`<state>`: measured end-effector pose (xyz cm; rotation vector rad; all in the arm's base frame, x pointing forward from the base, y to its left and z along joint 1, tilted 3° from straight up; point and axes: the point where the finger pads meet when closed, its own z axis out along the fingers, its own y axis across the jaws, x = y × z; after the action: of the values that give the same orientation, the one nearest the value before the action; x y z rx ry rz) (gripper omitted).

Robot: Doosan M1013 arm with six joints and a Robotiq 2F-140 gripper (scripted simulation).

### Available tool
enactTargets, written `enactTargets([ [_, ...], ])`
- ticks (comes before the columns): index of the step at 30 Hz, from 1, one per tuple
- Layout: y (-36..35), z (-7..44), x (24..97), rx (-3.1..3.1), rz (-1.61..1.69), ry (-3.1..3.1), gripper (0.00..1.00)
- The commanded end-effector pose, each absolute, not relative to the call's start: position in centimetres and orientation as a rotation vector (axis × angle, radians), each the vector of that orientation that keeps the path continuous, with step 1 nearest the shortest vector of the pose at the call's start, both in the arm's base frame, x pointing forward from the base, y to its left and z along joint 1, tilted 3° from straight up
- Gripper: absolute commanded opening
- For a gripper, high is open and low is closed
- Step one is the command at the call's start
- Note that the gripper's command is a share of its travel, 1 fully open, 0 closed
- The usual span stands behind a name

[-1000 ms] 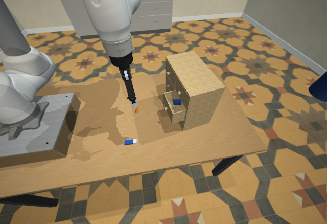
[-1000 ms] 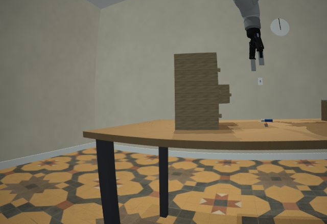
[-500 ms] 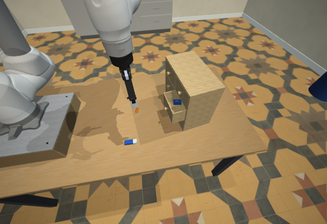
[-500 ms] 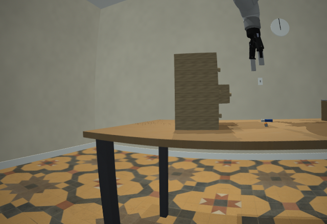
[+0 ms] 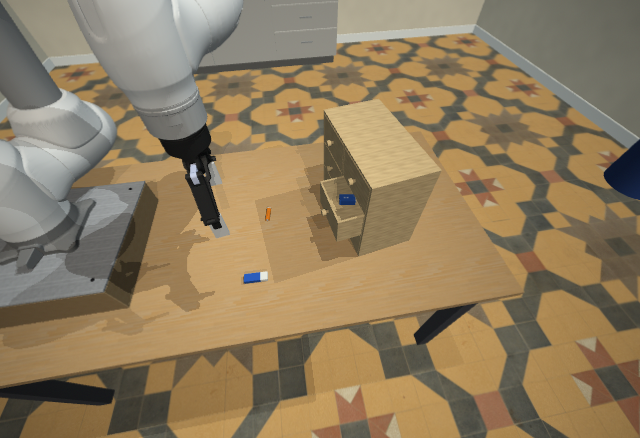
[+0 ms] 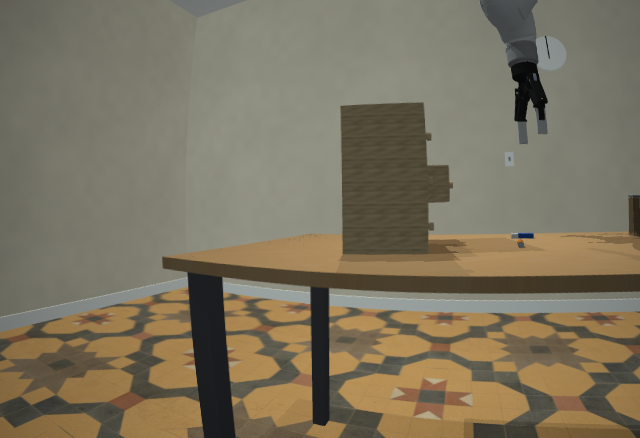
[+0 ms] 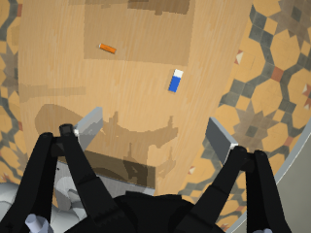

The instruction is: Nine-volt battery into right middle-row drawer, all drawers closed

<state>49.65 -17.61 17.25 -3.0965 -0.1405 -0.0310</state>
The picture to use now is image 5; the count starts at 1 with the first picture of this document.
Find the blue and white eraser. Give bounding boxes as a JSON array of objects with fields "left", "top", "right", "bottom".
[{"left": 244, "top": 271, "right": 268, "bottom": 284}]

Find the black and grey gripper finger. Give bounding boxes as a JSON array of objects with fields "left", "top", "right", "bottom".
[
  {"left": 182, "top": 155, "right": 230, "bottom": 238},
  {"left": 202, "top": 147, "right": 222, "bottom": 186}
]

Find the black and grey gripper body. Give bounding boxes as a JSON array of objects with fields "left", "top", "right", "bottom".
[{"left": 159, "top": 124, "right": 211, "bottom": 174}]

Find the blue nine-volt battery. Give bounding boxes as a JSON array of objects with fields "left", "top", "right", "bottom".
[{"left": 339, "top": 194, "right": 356, "bottom": 205}]

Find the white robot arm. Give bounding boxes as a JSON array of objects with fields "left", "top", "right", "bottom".
[{"left": 0, "top": 0, "right": 243, "bottom": 271}]

